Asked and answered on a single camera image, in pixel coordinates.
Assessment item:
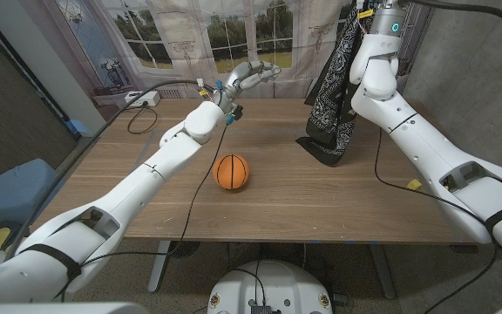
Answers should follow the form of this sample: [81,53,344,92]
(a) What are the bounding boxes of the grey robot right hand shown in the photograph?
[356,0,410,38]

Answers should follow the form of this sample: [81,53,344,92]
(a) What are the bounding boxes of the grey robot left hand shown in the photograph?
[213,60,283,116]

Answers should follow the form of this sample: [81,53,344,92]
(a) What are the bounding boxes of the black paisley bandana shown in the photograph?
[295,2,377,167]

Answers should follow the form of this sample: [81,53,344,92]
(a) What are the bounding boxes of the orange mini basketball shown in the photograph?
[212,153,250,190]

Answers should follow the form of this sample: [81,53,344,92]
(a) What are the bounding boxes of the white power strip box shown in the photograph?
[124,90,161,108]

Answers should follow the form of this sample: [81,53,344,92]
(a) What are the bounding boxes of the black floor fan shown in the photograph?
[170,241,202,259]

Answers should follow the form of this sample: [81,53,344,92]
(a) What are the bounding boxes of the grey table leg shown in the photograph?
[367,243,397,300]
[147,240,173,294]

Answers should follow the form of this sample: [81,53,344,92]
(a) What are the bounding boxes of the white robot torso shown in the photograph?
[207,259,334,314]

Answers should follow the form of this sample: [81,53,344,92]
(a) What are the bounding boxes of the blue chair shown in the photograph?
[0,158,65,228]

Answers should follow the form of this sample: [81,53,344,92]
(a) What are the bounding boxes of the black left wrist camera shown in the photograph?
[227,104,244,126]

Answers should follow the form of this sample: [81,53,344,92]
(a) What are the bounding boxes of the black power strip cable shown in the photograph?
[126,104,159,135]

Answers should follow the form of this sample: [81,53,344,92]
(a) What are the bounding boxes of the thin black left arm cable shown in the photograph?
[58,121,230,304]

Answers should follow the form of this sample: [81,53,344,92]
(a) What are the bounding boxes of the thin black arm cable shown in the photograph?
[58,121,230,304]
[372,126,499,314]

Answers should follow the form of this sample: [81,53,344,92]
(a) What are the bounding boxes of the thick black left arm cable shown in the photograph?
[4,79,204,262]

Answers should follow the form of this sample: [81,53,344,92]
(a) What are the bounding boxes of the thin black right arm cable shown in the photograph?
[372,126,499,314]

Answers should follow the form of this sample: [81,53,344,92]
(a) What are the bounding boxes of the thin black torso cable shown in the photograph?
[232,259,266,306]

